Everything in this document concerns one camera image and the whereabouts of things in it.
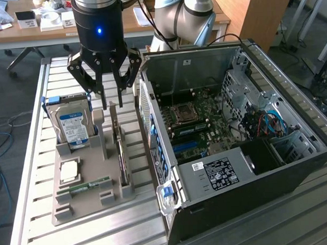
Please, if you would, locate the green RAM stick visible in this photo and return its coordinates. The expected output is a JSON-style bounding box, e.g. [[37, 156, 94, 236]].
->
[[56, 176, 113, 194]]

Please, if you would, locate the small white printed box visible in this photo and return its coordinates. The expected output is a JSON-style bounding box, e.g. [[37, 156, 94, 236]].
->
[[61, 10, 75, 29]]

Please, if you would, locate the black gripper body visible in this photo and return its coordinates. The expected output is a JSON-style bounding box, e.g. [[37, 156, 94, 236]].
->
[[71, 1, 129, 76]]

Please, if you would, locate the white box black lid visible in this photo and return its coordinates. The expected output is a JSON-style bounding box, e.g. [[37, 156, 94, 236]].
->
[[14, 10, 39, 30]]

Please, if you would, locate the green graphics card black cooler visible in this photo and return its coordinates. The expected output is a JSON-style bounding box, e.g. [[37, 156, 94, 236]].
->
[[108, 100, 130, 188]]

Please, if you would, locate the green motherboard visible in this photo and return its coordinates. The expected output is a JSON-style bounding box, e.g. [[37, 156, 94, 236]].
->
[[158, 87, 249, 166]]

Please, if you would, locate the CPU socket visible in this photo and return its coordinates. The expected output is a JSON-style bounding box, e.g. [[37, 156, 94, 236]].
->
[[170, 102, 199, 125]]

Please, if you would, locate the silver chipset heatsink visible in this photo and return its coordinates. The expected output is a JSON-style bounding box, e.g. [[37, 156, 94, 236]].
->
[[208, 143, 226, 156]]

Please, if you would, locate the white tape roll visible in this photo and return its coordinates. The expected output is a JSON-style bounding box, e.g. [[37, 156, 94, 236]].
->
[[41, 12, 61, 25]]

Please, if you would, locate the silver CPU chip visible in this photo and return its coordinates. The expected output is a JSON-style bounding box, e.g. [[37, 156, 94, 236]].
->
[[59, 159, 82, 184]]

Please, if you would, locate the grey power supply unit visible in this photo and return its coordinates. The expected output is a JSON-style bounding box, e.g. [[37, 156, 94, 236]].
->
[[177, 147, 258, 204]]

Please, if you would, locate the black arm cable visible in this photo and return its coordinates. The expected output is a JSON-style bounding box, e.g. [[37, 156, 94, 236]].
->
[[137, 0, 178, 45]]

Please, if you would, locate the blue wire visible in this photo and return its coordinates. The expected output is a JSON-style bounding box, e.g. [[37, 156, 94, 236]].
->
[[259, 109, 290, 138]]

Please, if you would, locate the white paper stack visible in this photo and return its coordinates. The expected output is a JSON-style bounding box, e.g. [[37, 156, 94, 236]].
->
[[133, 5, 156, 27]]

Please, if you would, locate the wooden desk white frame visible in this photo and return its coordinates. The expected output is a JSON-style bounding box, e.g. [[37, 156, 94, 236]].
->
[[0, 0, 95, 80], [82, 0, 233, 55]]

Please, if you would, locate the white table frame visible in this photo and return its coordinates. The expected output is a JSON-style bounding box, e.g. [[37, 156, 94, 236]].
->
[[282, 0, 327, 64]]

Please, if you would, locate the brown cardboard box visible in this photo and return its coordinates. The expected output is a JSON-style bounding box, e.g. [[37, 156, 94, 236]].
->
[[142, 0, 157, 19]]

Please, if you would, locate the grey printed parts rack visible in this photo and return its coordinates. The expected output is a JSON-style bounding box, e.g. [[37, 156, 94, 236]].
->
[[47, 107, 138, 226]]

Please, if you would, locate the silver disk bay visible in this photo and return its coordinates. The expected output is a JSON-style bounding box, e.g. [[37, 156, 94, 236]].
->
[[269, 129, 319, 165]]

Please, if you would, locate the white flat box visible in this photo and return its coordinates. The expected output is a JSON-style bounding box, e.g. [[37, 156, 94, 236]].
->
[[40, 19, 64, 33]]

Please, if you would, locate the silver perforated drive cage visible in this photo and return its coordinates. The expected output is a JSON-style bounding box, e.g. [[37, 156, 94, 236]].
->
[[220, 67, 288, 141]]

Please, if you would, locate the red wire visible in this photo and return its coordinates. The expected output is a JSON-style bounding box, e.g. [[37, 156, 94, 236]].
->
[[256, 114, 271, 138]]

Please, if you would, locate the hard disk blue caddy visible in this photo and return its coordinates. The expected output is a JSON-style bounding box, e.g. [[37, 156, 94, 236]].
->
[[40, 90, 100, 152]]

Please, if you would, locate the black open PC case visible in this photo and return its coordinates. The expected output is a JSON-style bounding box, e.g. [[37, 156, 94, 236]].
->
[[130, 35, 327, 245]]

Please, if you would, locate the black power cable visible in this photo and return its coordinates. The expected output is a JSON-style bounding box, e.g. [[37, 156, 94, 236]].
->
[[205, 31, 249, 48]]

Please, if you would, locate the blue floor cable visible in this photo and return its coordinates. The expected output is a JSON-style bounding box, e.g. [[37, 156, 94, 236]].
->
[[0, 127, 16, 231]]

